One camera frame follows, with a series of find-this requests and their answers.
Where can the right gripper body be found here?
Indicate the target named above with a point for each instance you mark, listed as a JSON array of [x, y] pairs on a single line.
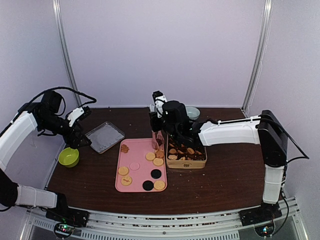
[[155, 126]]

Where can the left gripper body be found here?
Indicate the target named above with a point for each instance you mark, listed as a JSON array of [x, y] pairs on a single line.
[[68, 139]]

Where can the silver metal tin lid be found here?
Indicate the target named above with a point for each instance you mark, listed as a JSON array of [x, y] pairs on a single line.
[[104, 137]]

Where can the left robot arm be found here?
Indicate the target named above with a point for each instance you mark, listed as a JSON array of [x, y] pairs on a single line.
[[39, 114]]

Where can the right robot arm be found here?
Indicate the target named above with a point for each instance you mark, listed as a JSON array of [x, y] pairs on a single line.
[[264, 130]]

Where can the green bowl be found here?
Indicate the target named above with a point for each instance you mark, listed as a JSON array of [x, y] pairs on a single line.
[[69, 157]]

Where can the pale blue ceramic bowl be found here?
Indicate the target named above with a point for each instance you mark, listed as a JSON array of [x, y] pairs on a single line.
[[192, 112]]

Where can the gold cookie tin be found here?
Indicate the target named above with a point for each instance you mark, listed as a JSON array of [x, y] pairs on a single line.
[[182, 157]]

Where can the pink round cookie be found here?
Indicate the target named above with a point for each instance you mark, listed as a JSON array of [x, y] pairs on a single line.
[[134, 166]]

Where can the pink tray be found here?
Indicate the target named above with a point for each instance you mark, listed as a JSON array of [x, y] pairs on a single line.
[[139, 150]]

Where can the black sandwich cookie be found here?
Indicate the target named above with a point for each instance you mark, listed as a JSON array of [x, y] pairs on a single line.
[[156, 173], [148, 185]]

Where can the yellow round cookie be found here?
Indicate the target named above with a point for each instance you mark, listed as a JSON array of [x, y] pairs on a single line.
[[159, 185]]

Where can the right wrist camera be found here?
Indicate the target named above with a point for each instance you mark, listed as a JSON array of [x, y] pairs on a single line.
[[174, 112]]

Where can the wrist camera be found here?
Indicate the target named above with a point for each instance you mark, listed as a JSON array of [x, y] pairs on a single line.
[[174, 112], [52, 101]]

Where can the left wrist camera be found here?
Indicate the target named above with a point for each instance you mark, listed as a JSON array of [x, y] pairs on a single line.
[[52, 101]]

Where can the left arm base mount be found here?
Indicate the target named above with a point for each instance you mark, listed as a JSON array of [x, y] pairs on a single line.
[[70, 216]]

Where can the aluminium corner post right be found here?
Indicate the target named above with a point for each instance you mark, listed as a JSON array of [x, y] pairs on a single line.
[[257, 64]]

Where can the aluminium corner post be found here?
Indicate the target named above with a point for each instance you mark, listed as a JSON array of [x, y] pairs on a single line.
[[257, 64], [63, 43]]

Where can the aluminium corner post left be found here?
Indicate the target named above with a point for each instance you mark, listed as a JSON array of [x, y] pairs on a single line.
[[63, 43]]

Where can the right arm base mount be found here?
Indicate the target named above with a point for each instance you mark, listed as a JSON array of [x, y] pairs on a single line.
[[259, 215]]

